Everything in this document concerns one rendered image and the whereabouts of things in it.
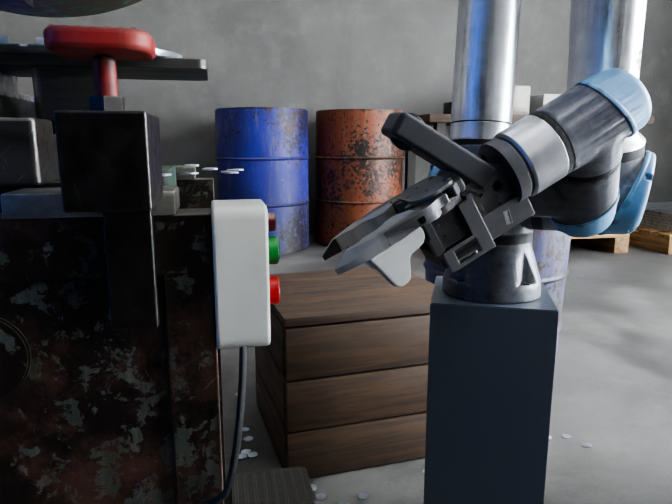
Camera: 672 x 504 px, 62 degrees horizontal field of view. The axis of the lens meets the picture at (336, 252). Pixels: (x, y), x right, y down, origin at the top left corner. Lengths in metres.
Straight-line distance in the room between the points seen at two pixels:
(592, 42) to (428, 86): 3.62
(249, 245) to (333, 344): 0.65
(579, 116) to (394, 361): 0.72
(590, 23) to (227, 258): 0.52
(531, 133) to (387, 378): 0.73
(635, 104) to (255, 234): 0.40
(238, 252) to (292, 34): 3.71
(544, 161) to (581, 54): 0.24
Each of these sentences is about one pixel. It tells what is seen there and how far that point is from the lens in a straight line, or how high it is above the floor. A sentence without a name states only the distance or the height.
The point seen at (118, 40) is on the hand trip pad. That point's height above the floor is 0.75.
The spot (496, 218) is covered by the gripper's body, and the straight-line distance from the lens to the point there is 0.60.
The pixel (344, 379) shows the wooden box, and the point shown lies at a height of 0.21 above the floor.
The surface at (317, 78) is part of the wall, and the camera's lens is 4.17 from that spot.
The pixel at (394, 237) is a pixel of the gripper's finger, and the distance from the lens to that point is 0.52.
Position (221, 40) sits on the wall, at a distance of 4.14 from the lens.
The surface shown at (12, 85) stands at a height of 0.76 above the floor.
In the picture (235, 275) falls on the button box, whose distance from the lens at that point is 0.52.
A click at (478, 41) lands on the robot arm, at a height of 0.80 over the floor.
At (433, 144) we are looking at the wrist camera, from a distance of 0.56.
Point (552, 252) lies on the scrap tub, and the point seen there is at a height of 0.40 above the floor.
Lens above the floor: 0.68
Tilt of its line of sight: 11 degrees down
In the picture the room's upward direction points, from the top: straight up
